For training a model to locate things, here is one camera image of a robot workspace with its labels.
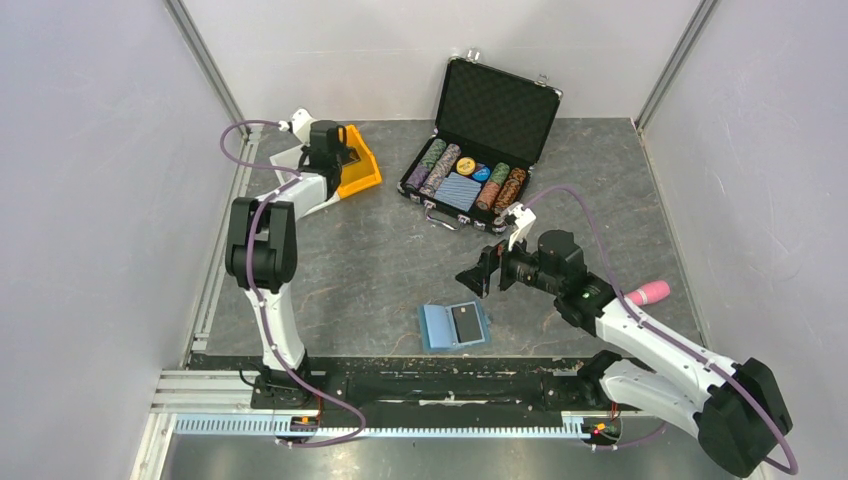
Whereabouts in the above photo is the white slotted cable duct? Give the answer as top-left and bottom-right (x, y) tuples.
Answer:
(173, 414), (590, 440)

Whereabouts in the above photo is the black poker chip case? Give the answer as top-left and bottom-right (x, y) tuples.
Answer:
(396, 56), (563, 234)

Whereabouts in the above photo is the pink cylindrical tube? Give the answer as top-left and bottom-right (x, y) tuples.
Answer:
(626, 280), (671, 306)

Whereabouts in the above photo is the purple poker chip stack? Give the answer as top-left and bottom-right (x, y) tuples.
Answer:
(405, 164), (431, 190)

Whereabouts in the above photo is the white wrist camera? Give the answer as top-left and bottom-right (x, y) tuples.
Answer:
(277, 108), (316, 145)
(499, 202), (536, 251)

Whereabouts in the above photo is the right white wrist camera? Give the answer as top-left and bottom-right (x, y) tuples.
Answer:
(499, 202), (536, 251)

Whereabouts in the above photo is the pink grey chip stack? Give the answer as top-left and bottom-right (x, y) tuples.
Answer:
(419, 144), (461, 196)

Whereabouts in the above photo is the red poker chip stack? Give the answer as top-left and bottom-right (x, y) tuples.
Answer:
(475, 181), (502, 211)

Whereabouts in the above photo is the white plastic bin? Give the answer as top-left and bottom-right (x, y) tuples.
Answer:
(270, 147), (317, 220)

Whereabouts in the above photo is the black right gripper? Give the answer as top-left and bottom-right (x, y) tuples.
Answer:
(455, 226), (562, 298)

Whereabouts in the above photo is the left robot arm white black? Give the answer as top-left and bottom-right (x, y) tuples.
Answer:
(224, 120), (349, 409)

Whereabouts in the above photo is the green poker chip stack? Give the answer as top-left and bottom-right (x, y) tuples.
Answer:
(419, 138), (447, 171)

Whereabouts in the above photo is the blue playing card deck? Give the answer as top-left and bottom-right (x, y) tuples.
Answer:
(434, 172), (482, 212)

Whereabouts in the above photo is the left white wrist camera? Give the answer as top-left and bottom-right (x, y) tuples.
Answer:
(277, 108), (316, 145)

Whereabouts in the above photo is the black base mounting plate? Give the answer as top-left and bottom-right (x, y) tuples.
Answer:
(185, 354), (645, 429)

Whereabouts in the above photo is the brown orange chip stack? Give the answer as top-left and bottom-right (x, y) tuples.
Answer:
(492, 168), (527, 215)

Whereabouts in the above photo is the green red chip stack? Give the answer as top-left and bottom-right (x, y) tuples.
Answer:
(488, 162), (511, 186)

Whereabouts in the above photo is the yellow plastic bin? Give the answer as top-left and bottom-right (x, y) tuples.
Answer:
(336, 124), (382, 199)

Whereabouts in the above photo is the yellow dealer button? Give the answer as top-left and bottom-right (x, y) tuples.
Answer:
(455, 157), (477, 176)

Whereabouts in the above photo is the blue card holder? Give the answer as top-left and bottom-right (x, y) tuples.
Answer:
(418, 300), (491, 353)

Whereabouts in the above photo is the blue round chip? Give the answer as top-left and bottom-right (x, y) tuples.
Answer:
(471, 164), (491, 182)

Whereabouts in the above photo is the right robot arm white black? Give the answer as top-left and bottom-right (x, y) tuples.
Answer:
(455, 230), (799, 478)

